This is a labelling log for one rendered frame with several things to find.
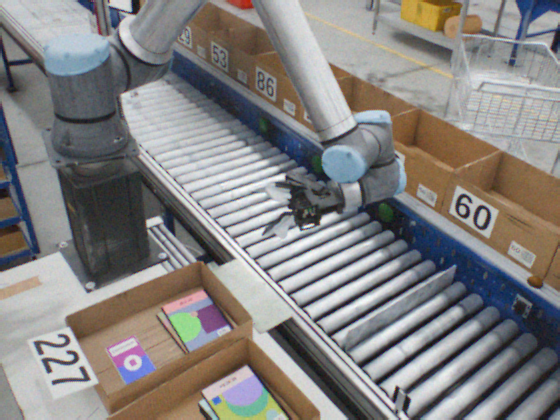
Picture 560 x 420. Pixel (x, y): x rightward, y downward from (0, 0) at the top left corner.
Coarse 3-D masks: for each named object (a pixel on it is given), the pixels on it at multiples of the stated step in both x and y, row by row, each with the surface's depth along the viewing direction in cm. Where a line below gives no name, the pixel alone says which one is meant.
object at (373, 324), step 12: (444, 276) 163; (420, 288) 156; (432, 288) 161; (444, 288) 168; (408, 300) 154; (420, 300) 160; (384, 312) 148; (396, 312) 153; (408, 312) 158; (360, 324) 141; (372, 324) 146; (384, 324) 152; (348, 336) 141; (360, 336) 145; (348, 348) 144
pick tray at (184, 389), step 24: (216, 360) 126; (240, 360) 133; (264, 360) 127; (168, 384) 117; (192, 384) 123; (288, 384) 121; (144, 408) 115; (168, 408) 121; (192, 408) 122; (288, 408) 124; (312, 408) 116
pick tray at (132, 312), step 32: (160, 288) 146; (192, 288) 154; (224, 288) 143; (64, 320) 130; (96, 320) 137; (128, 320) 142; (96, 352) 132; (160, 352) 134; (192, 352) 124; (128, 384) 116; (160, 384) 123
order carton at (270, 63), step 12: (252, 60) 237; (264, 60) 243; (276, 60) 248; (252, 72) 240; (276, 72) 225; (336, 72) 238; (348, 72) 232; (252, 84) 243; (276, 84) 227; (288, 84) 220; (264, 96) 238; (276, 96) 230; (288, 96) 223; (300, 108) 219; (300, 120) 223
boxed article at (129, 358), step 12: (132, 336) 136; (108, 348) 132; (120, 348) 133; (132, 348) 133; (120, 360) 130; (132, 360) 130; (144, 360) 130; (120, 372) 127; (132, 372) 127; (144, 372) 127
